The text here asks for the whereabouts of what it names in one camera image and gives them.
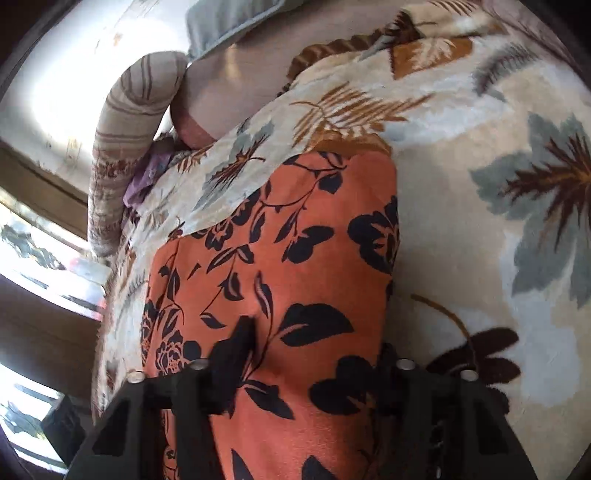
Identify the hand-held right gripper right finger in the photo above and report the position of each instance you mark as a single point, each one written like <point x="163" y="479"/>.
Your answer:
<point x="392" y="376"/>

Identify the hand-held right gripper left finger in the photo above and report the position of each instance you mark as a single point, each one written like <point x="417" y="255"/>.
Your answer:
<point x="231" y="364"/>

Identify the orange floral garment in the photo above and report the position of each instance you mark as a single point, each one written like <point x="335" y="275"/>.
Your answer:
<point x="314" y="258"/>

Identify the leaf print fleece blanket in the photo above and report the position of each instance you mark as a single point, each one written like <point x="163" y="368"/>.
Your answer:
<point x="461" y="230"/>

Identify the dark box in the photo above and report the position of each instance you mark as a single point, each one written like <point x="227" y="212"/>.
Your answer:
<point x="62" y="429"/>

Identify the purple cloth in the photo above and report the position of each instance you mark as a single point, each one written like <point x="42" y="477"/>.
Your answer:
<point x="147" y="175"/>

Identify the window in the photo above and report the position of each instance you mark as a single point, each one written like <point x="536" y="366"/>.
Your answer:
<point x="37" y="249"/>

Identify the striped floral pillow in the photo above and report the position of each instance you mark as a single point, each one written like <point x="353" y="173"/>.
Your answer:
<point x="120" y="138"/>

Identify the pink bed sheet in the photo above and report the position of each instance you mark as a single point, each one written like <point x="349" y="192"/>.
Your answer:
<point x="240" y="87"/>

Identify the grey pillow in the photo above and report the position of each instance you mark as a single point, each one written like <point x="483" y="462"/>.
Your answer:
<point x="217" y="27"/>

